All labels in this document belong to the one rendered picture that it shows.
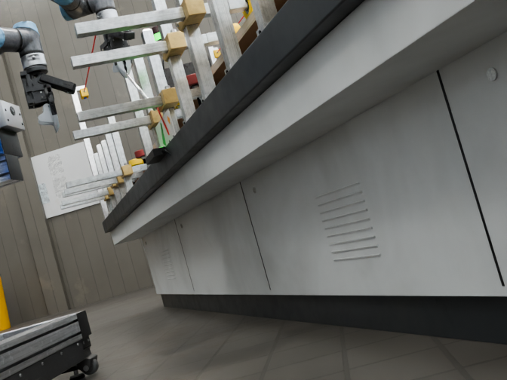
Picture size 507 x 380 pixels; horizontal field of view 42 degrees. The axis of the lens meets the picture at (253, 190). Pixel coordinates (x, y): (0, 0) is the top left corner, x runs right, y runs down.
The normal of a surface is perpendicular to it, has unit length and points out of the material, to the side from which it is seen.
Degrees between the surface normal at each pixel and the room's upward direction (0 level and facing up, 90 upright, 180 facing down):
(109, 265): 90
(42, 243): 90
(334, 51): 90
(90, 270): 90
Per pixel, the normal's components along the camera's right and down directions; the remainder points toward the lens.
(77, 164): -0.11, -0.04
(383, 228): -0.91, 0.24
